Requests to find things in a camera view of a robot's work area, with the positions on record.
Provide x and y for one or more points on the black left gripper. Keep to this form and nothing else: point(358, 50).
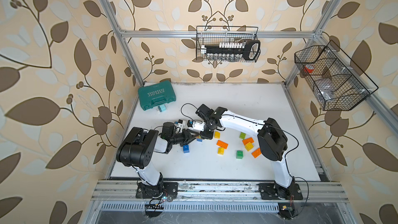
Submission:
point(185, 136)

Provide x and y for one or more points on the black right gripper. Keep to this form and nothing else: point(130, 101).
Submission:
point(207, 136)

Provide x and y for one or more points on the orange lego brick long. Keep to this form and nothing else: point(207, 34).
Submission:
point(222, 144)

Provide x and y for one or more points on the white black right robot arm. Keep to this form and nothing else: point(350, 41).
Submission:
point(271, 138)

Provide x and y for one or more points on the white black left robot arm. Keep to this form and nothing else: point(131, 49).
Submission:
point(137, 149)

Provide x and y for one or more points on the yellow lego brick upper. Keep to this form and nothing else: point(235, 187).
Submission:
point(216, 135)

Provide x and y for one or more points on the yellow lego brick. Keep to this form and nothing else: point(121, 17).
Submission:
point(221, 151)
point(216, 135)
point(249, 146)

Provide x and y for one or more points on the blue lego brick loose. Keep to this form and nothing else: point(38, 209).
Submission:
point(185, 149)

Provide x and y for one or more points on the yellow lego brick centre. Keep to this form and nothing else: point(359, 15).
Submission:
point(221, 151)

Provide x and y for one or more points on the lime green lego brick small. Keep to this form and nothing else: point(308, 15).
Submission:
point(242, 135)

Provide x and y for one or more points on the orange lego brick right upper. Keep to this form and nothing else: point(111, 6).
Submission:
point(248, 140)

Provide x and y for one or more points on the green lego brick square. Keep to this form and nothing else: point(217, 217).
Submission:
point(239, 154)

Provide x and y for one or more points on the yellow lego brick right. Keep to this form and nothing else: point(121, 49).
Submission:
point(249, 146)

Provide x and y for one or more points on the orange lego brick right lower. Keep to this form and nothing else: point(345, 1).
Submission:
point(256, 153)

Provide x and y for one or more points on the small teal white box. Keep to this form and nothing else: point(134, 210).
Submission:
point(162, 108)

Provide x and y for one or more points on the green plastic tool case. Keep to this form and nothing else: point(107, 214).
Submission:
point(156, 95)

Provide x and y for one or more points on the small electronics board left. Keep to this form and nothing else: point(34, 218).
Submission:
point(153, 210)

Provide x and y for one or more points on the small electronics board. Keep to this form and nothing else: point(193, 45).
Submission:
point(286, 211)
point(153, 210)

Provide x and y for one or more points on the small electronics board right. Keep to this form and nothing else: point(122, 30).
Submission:
point(286, 211)

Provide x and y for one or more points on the red tape roll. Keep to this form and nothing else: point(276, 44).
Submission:
point(309, 68)

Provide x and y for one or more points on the clear plastic bag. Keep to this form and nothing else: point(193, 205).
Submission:
point(326, 88)

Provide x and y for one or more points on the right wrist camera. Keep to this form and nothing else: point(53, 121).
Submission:
point(208, 114)

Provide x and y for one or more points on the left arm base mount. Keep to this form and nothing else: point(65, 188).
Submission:
point(157, 189)

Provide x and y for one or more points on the black wire basket back wall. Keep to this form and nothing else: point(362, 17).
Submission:
point(213, 35)

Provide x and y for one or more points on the black wire basket wall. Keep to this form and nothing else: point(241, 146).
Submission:
point(352, 84)
point(213, 35)

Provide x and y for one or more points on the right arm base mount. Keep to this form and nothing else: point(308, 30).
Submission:
point(280, 191)

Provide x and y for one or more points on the black white socket set rail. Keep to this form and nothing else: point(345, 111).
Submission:
point(248, 50)

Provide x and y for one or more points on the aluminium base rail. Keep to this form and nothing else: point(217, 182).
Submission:
point(223, 191)

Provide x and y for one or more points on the black wire basket right wall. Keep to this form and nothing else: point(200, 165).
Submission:
point(352, 84)

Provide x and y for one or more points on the aluminium frame corner post right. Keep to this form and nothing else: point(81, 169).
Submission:
point(319, 27)

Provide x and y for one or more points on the aluminium frame corner post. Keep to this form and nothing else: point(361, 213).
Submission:
point(108, 11)
point(319, 27)

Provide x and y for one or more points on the aluminium frame corner post left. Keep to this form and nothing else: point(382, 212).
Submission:
point(108, 11)

